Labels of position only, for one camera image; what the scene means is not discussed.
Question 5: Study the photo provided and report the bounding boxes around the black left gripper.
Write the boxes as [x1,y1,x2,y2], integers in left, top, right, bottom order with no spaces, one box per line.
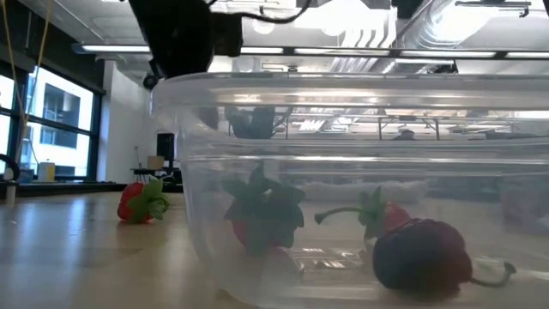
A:
[128,0,220,130]

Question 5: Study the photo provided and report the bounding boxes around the red strawberry dark green leaves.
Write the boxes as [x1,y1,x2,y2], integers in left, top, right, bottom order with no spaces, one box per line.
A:
[220,165,308,258]

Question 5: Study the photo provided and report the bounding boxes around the red strawberry big green leaves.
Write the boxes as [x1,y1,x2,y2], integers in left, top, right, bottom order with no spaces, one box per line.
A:
[117,178,172,225]

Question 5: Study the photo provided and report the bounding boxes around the clear plastic tupperware container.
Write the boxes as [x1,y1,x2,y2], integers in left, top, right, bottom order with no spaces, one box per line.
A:
[149,71,549,309]

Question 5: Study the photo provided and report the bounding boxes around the pale red stemmed strawberry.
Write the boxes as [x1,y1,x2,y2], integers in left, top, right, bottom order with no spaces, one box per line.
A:
[314,185,413,241]

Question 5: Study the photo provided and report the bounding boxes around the dark purple toy cherry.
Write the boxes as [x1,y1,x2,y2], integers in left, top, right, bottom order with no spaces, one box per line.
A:
[371,217,518,301]

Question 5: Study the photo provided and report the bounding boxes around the black background desk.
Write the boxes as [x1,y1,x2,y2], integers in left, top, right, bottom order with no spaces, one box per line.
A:
[130,167,184,193]

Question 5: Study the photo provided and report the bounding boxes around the round ceiling lamp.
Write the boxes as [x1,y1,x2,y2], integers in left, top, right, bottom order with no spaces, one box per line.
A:
[251,16,276,36]

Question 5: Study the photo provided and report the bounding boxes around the long ceiling light strip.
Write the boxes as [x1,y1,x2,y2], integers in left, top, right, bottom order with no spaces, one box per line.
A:
[71,42,549,61]

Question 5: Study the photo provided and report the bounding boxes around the large black-framed window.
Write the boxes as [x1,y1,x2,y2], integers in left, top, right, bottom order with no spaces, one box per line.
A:
[0,64,104,181]

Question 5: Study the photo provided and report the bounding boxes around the white canister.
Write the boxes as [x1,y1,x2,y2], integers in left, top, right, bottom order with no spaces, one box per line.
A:
[37,161,57,183]

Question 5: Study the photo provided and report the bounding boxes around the black ceiling track fixture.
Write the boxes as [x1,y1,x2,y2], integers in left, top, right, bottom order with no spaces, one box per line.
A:
[454,0,533,19]

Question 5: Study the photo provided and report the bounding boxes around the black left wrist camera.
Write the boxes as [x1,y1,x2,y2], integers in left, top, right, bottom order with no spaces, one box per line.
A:
[212,11,244,58]

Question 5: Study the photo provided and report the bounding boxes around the black cable loop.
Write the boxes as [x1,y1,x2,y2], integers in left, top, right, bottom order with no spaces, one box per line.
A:
[0,153,21,182]

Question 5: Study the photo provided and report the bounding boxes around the white post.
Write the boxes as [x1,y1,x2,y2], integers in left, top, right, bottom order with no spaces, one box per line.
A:
[4,179,17,206]

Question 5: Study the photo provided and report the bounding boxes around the silver air duct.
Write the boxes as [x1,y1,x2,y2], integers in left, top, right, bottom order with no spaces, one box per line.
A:
[329,0,549,74]

